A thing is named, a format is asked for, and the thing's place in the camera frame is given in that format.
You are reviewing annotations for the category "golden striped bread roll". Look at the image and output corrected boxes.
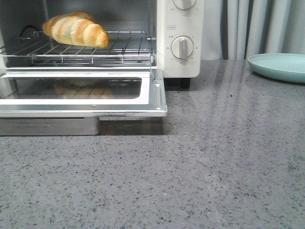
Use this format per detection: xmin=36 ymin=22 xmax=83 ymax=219
xmin=42 ymin=11 xmax=109 ymax=48

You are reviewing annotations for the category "open glass oven door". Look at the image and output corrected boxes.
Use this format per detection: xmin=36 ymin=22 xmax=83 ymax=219
xmin=0 ymin=68 xmax=167 ymax=118

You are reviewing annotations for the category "white toaster oven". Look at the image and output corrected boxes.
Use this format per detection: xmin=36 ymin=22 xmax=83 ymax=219
xmin=0 ymin=0 xmax=204 ymax=88

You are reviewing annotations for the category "lower white timer knob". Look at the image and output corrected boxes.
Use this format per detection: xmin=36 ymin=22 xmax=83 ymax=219
xmin=171 ymin=36 xmax=194 ymax=60

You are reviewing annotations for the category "upper white temperature knob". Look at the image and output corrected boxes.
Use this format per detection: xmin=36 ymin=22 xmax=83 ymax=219
xmin=173 ymin=0 xmax=196 ymax=10

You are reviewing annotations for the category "grey white curtain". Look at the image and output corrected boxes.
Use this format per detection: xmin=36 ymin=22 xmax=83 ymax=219
xmin=201 ymin=0 xmax=305 ymax=60

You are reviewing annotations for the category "light teal round plate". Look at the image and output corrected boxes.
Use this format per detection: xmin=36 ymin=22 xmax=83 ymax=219
xmin=248 ymin=53 xmax=305 ymax=83

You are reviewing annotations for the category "metal wire oven rack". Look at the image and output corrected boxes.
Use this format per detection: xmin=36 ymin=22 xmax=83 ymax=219
xmin=0 ymin=31 xmax=156 ymax=67

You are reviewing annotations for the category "metal oven door handle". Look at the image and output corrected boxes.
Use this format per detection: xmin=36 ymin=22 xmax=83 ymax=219
xmin=0 ymin=117 xmax=100 ymax=136

